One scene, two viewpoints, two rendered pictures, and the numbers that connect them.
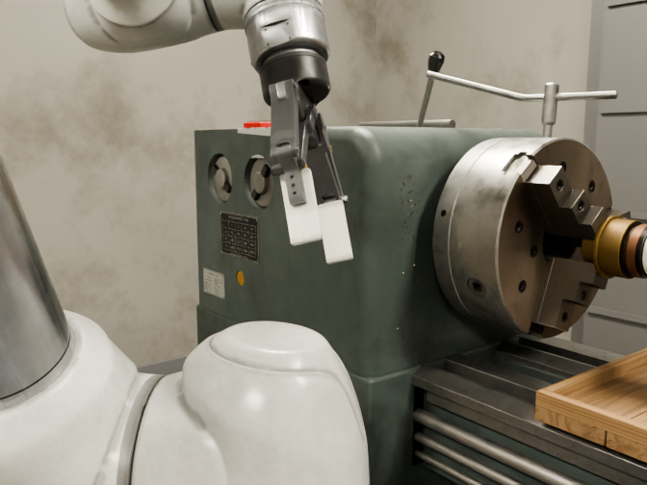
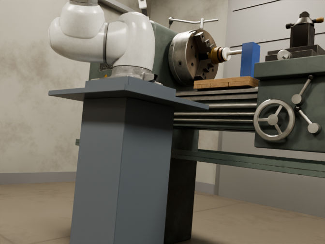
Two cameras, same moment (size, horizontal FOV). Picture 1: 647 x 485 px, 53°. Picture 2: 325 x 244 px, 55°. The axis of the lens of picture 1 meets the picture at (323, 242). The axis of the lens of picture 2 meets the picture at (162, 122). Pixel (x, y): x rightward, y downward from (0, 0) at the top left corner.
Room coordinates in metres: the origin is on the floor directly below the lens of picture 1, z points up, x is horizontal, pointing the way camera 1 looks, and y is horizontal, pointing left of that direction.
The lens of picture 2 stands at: (-0.68, 0.10, 0.60)
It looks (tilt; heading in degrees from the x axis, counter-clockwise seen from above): 3 degrees up; 351
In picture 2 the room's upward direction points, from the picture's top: 5 degrees clockwise
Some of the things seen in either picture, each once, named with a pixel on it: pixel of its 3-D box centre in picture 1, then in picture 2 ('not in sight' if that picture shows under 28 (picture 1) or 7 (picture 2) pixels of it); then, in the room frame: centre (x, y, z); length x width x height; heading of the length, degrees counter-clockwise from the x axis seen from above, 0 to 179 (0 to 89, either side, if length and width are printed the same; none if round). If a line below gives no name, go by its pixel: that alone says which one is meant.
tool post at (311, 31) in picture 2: not in sight; (302, 38); (0.50, -0.65, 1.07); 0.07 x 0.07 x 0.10; 37
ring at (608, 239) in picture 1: (621, 248); (218, 55); (0.92, -0.43, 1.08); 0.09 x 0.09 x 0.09; 37
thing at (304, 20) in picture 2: not in sight; (303, 22); (0.50, -0.65, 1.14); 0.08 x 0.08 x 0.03
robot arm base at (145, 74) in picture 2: not in sight; (135, 77); (0.51, 0.03, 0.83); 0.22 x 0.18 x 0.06; 39
